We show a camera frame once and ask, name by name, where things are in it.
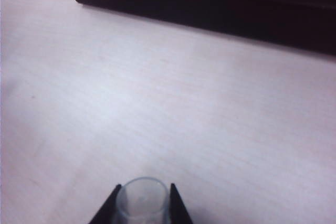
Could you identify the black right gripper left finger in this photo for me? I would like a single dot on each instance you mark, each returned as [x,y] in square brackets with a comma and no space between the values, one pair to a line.
[105,211]

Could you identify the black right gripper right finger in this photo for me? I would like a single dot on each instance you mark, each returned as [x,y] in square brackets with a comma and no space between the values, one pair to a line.
[178,208]

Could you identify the clear plastic lid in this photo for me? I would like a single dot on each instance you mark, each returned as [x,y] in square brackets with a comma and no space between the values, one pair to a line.
[143,200]

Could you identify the black box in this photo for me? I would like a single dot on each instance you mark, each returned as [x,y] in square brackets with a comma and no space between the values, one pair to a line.
[210,11]

